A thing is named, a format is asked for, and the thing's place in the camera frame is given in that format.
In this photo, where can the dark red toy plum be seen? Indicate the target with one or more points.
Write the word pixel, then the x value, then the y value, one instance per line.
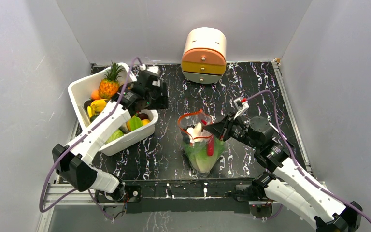
pixel 143 116

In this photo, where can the white toy mushroom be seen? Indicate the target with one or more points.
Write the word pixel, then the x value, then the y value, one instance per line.
pixel 195 134

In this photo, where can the round pastel drawer cabinet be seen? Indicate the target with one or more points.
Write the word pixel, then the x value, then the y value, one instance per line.
pixel 204 57

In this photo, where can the small yellow toy fruit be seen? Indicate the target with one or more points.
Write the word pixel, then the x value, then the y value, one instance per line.
pixel 145 121

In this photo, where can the green toy cabbage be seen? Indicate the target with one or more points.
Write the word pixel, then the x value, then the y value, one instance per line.
pixel 116 135

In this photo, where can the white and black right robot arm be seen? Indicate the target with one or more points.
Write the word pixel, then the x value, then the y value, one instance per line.
pixel 284 181

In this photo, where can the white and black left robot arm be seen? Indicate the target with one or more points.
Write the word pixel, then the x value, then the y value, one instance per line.
pixel 73 160

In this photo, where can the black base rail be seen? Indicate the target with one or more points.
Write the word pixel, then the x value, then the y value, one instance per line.
pixel 190 195

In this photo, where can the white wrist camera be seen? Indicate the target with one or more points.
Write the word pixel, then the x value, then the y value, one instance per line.
pixel 241 105
pixel 154 69

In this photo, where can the toy pineapple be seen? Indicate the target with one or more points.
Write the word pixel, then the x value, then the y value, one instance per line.
pixel 109 85

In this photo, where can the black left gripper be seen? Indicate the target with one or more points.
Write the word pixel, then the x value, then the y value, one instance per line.
pixel 162 103

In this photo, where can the white plastic food bin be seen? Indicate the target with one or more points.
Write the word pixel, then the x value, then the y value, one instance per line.
pixel 79 92

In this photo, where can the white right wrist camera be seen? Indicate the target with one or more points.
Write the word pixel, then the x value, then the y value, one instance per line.
pixel 241 105

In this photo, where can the green toy lettuce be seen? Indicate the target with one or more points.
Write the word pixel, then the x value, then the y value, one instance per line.
pixel 198 157

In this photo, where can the yellow toy banana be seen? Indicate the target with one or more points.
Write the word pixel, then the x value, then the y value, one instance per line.
pixel 95 107

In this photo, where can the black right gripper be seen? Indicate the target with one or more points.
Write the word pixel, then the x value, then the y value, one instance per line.
pixel 228 127

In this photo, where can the red toy chili pepper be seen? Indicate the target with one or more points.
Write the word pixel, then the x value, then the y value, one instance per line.
pixel 210 143

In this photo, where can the clear zip bag orange zipper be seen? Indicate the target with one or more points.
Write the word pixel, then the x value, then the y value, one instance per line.
pixel 189 120

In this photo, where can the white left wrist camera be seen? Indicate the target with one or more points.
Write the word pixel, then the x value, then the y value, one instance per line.
pixel 154 69

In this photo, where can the green toy star fruit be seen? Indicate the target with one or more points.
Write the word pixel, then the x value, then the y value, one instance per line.
pixel 135 123

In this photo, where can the toy peach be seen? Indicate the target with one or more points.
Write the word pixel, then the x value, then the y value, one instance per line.
pixel 95 95

